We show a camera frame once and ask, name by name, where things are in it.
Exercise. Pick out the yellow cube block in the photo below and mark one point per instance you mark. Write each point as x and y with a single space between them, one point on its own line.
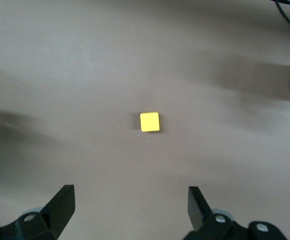
149 122

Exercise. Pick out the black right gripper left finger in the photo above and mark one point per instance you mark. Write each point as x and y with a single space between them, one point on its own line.
57 212

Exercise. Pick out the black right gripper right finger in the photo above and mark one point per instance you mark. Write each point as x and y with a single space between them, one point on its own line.
199 215

